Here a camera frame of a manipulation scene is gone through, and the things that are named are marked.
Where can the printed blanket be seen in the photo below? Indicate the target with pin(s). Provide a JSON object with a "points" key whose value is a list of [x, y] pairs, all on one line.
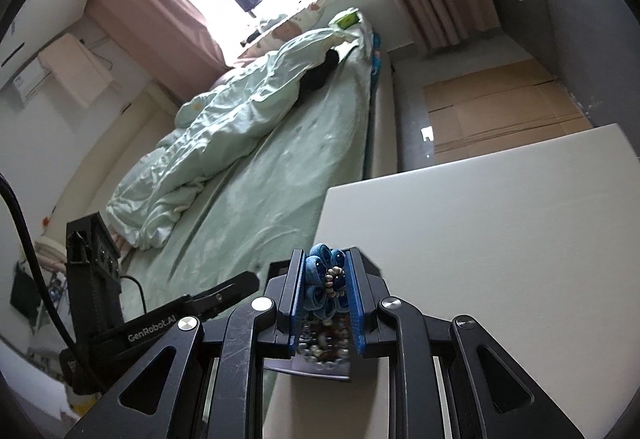
{"points": [[295, 21]]}

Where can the light green duvet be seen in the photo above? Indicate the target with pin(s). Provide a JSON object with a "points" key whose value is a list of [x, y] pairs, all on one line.
{"points": [[200, 154]]}

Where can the blue fabric flower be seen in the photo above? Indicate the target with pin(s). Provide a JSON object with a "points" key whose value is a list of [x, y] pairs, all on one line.
{"points": [[317, 294]]}

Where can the flat cardboard sheets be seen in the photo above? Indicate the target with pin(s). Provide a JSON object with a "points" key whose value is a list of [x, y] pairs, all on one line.
{"points": [[500, 104]]}

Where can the black cloth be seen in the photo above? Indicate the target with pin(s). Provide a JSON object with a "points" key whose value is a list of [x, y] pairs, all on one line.
{"points": [[317, 74]]}

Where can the white paper scrap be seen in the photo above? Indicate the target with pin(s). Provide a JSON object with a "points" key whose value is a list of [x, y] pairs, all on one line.
{"points": [[427, 134]]}

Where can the green bedsheet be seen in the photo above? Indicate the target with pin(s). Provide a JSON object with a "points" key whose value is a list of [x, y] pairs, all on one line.
{"points": [[280, 169]]}

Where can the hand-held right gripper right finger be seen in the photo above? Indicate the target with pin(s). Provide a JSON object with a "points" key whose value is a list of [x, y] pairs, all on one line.
{"points": [[357, 299]]}

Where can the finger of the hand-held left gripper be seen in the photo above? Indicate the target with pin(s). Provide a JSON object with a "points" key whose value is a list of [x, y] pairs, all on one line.
{"points": [[225, 291]]}

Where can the black bag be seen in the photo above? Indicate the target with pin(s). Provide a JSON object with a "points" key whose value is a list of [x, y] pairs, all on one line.
{"points": [[25, 294]]}

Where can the white air conditioner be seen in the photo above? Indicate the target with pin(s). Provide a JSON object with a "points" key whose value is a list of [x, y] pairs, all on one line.
{"points": [[20, 74]]}

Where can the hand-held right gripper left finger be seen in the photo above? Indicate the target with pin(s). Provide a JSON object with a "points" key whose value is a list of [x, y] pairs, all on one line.
{"points": [[297, 294]]}

